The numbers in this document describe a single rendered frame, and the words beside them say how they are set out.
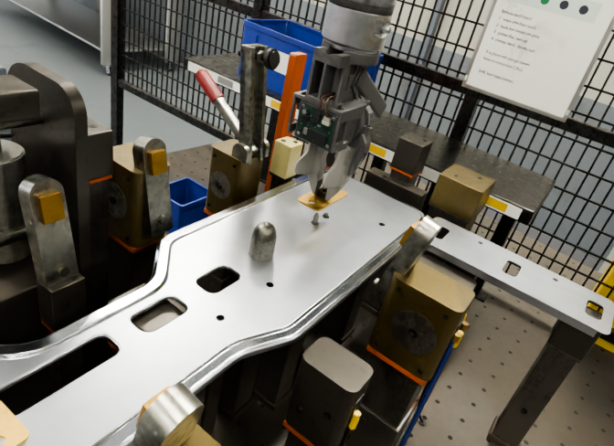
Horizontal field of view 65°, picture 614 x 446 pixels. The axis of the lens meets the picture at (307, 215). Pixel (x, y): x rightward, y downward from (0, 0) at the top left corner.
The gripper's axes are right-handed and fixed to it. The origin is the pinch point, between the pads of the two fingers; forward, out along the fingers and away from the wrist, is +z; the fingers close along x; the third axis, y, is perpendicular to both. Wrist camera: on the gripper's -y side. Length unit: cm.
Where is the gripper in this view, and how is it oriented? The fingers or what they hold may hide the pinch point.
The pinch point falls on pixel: (325, 186)
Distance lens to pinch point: 69.4
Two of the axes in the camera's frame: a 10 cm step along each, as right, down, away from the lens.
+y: -5.7, 3.3, -7.5
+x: 8.0, 4.4, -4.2
